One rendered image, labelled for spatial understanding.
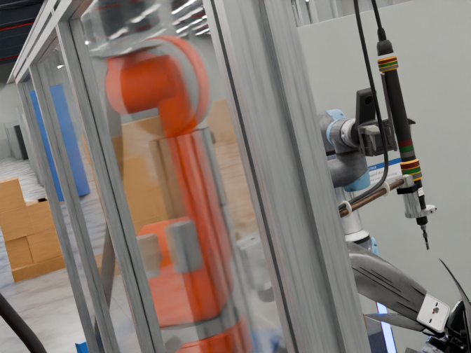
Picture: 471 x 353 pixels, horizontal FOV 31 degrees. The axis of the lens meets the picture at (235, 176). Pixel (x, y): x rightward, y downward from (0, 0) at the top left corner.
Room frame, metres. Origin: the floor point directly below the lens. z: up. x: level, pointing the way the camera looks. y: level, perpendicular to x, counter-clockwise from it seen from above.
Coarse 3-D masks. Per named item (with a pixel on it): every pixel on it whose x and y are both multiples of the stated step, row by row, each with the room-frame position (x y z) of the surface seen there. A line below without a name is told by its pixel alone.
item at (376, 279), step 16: (352, 256) 1.92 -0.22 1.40; (368, 256) 1.94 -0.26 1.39; (368, 272) 1.88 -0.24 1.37; (384, 272) 1.90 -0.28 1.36; (400, 272) 1.93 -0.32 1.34; (368, 288) 1.84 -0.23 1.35; (384, 288) 1.86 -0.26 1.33; (400, 288) 1.87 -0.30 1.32; (416, 288) 1.89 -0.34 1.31; (384, 304) 1.82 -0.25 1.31; (400, 304) 1.83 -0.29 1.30; (416, 304) 1.85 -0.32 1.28
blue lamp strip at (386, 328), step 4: (380, 304) 2.26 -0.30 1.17; (380, 308) 2.26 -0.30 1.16; (384, 308) 2.27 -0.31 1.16; (380, 312) 2.26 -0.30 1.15; (384, 312) 2.27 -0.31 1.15; (384, 324) 2.26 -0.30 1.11; (388, 324) 2.27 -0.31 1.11; (384, 328) 2.26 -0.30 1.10; (388, 328) 2.27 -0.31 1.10; (384, 332) 2.26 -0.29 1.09; (388, 332) 2.27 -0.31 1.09; (388, 336) 2.27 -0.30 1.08; (388, 340) 2.26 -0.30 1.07; (392, 340) 2.27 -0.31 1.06; (388, 344) 2.26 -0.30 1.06; (392, 344) 2.27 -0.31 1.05; (388, 348) 2.26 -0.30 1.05; (392, 348) 2.27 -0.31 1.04; (388, 352) 2.26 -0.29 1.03; (392, 352) 2.27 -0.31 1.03
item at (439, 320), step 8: (424, 304) 1.86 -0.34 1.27; (432, 304) 1.87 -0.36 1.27; (440, 304) 1.88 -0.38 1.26; (424, 312) 1.84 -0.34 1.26; (440, 312) 1.86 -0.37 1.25; (448, 312) 1.86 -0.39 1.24; (424, 320) 1.83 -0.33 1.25; (432, 320) 1.83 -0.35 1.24; (440, 320) 1.84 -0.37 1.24; (432, 328) 1.81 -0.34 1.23; (440, 328) 1.82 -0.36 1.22
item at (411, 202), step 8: (400, 176) 1.92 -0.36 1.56; (408, 176) 1.89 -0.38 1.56; (408, 184) 1.88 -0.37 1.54; (416, 184) 1.90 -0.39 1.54; (400, 192) 1.90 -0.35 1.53; (408, 192) 1.89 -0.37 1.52; (416, 192) 1.91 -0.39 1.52; (408, 200) 1.91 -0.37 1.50; (416, 200) 1.90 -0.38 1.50; (408, 208) 1.91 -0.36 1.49; (416, 208) 1.90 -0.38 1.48; (432, 208) 1.91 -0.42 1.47; (408, 216) 1.92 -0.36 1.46; (416, 216) 1.90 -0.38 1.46
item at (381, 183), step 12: (372, 0) 1.93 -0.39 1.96; (360, 24) 1.86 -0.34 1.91; (360, 36) 1.86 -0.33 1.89; (372, 84) 1.86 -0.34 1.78; (372, 96) 1.87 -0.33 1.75; (384, 132) 1.86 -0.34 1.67; (384, 144) 1.86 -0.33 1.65; (384, 156) 1.86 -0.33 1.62; (384, 168) 1.85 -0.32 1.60; (384, 180) 1.83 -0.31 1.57; (372, 192) 1.79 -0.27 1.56; (348, 204) 1.70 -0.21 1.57; (348, 216) 1.70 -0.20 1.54
